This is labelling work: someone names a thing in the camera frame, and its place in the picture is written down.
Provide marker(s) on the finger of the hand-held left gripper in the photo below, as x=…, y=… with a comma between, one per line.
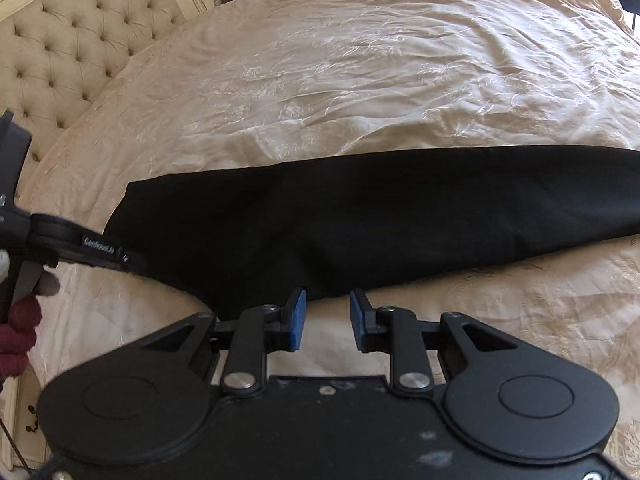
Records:
x=100, y=262

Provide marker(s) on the cream embroidered bed cover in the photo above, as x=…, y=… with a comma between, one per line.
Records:
x=400, y=85

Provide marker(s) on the person's left forearm maroon sleeve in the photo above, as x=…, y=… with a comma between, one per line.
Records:
x=17, y=332

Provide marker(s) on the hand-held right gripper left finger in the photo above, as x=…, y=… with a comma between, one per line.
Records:
x=298, y=321

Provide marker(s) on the cream tufted headboard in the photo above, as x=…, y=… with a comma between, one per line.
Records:
x=65, y=45

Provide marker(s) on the black pants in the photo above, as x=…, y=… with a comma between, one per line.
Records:
x=350, y=220

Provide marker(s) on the person's left hand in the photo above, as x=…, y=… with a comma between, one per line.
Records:
x=46, y=284

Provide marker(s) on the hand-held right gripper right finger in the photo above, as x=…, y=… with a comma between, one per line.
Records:
x=357, y=321

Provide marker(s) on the white bedside cabinet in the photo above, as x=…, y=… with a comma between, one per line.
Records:
x=27, y=410

